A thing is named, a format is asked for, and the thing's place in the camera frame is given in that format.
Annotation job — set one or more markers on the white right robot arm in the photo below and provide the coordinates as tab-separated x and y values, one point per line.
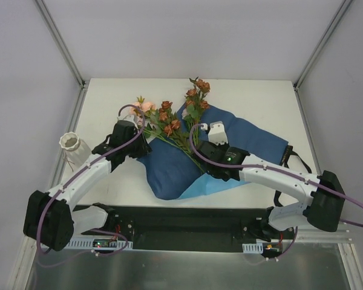
319	197

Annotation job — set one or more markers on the orange and pink flower bouquet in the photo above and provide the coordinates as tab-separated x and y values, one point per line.
195	105

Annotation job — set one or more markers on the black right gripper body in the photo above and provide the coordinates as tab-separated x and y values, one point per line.
206	148

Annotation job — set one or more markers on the aluminium frame post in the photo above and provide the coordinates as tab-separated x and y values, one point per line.
324	40
59	41

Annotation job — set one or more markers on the right aluminium frame post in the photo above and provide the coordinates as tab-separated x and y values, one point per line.
324	40

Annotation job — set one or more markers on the aluminium front rail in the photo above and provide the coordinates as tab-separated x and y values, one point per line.
310	234

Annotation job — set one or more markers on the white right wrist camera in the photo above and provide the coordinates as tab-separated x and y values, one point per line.
217	134

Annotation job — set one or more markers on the left white cable duct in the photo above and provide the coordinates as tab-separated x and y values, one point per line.
82	243

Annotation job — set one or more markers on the peach peony flower stem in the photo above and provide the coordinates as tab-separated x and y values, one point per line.
147	107

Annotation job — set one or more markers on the black ribbon with gold letters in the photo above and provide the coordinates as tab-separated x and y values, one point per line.
287	159

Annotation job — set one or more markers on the left aluminium frame post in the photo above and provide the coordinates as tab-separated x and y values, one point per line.
59	41

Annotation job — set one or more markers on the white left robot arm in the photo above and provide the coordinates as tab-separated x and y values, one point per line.
51	218

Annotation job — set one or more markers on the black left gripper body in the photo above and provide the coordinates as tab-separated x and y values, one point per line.
137	145

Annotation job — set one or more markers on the white ribbed vase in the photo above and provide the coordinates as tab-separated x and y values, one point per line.
75	148

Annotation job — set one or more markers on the right white cable duct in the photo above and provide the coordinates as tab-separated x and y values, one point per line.
253	248

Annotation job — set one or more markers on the large orange rose stem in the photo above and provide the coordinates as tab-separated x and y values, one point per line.
164	124

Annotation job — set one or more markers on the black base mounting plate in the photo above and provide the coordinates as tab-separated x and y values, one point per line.
217	230

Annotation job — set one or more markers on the white cable duct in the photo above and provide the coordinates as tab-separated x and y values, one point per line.
253	248
82	243

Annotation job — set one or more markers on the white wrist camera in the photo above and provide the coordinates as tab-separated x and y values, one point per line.
131	118
217	134

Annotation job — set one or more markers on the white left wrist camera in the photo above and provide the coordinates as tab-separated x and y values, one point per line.
131	118

